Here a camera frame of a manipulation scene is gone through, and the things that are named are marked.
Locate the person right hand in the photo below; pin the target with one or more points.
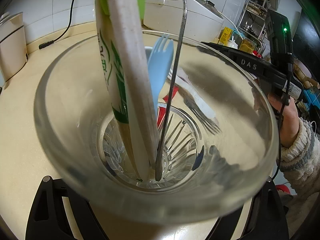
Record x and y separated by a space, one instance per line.
290 125

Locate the light blue plastic spork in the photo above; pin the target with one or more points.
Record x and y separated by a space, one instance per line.
159 64

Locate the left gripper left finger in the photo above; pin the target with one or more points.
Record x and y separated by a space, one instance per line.
48 219

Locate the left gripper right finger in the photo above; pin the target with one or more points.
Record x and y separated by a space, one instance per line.
266 218

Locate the clear glass tumbler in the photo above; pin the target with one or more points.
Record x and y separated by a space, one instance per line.
215 151

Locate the glass of tea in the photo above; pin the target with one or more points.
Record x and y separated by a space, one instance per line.
247 46

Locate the metal spoon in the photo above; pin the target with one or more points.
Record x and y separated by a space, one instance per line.
175 79

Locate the metal kitchen rack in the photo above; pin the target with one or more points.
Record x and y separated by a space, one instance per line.
253 17

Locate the yellow carton box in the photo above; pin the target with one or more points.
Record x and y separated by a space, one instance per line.
225 35

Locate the knitted sleeve forearm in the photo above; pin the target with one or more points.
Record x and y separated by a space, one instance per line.
300 162

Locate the green disposable chopsticks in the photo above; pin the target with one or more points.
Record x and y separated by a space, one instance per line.
114 76

